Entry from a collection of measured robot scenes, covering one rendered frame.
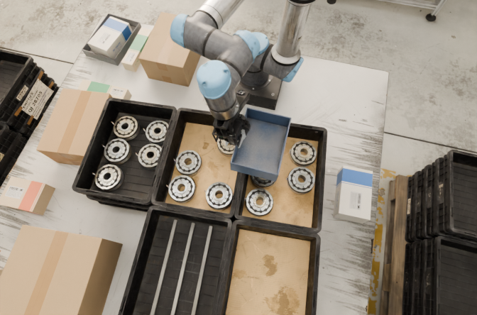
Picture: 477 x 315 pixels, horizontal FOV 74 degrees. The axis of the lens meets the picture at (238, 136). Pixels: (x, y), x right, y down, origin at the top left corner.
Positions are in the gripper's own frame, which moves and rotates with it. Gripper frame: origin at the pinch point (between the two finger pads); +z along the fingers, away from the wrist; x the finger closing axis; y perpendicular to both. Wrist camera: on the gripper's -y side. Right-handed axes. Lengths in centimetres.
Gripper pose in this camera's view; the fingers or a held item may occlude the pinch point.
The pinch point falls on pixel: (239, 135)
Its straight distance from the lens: 100.0
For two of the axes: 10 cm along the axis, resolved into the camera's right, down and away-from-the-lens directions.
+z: 1.6, 4.4, 8.8
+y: -3.0, 8.7, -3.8
